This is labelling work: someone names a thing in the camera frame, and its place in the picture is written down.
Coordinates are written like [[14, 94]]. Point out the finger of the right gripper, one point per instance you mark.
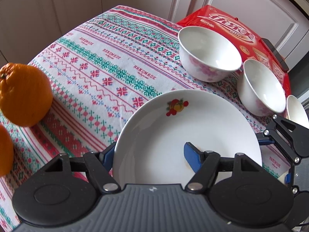
[[264, 140]]

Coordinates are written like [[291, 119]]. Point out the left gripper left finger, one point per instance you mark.
[[97, 166]]

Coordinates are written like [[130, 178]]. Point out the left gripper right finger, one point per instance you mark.
[[206, 166]]

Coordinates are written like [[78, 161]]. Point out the floral white bowl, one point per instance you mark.
[[206, 55], [295, 111], [259, 90]]

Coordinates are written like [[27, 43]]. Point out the white plate stained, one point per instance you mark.
[[150, 148]]

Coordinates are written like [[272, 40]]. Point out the white kitchen base cabinets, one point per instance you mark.
[[28, 26]]

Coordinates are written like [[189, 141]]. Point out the patterned embroidered tablecloth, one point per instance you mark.
[[101, 72]]

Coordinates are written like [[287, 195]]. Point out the orange with leaves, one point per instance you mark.
[[6, 152]]

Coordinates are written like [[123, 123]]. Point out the black smartphone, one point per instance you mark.
[[281, 62]]

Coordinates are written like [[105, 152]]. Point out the red cardboard box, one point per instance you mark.
[[248, 43]]

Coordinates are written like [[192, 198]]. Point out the bumpy orange without leaf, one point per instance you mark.
[[26, 94]]

